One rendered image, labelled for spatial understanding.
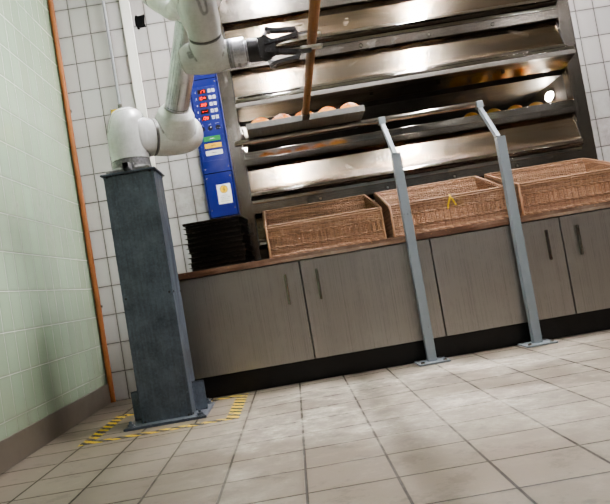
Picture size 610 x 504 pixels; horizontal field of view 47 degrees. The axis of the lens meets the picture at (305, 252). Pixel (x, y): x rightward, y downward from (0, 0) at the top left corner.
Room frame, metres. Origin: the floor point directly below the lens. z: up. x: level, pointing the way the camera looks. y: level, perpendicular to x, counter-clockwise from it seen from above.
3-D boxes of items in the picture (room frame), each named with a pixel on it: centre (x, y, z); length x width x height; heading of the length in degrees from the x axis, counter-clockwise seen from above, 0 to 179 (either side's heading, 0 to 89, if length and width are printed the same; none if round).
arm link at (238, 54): (2.19, 0.10, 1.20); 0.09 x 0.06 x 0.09; 1
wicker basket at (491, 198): (3.50, -0.69, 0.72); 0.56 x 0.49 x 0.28; 91
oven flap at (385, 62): (3.77, -0.66, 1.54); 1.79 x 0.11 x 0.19; 91
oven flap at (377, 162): (3.77, -0.66, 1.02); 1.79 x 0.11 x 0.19; 91
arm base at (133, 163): (2.86, 0.64, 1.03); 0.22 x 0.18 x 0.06; 2
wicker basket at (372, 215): (3.49, -0.10, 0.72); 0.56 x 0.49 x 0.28; 92
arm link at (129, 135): (2.88, 0.63, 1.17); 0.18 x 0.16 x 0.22; 121
